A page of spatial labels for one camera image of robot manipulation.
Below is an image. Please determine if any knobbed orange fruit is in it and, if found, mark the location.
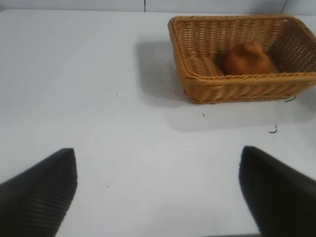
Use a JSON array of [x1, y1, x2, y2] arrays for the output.
[[224, 40, 271, 76]]

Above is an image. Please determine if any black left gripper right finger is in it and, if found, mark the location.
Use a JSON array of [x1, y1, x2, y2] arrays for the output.
[[238, 145, 316, 237]]

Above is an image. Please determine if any brown wicker basket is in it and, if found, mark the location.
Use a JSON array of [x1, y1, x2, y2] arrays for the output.
[[168, 14, 316, 104]]

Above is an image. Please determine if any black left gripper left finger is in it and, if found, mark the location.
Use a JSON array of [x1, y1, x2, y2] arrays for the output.
[[0, 148, 79, 237]]

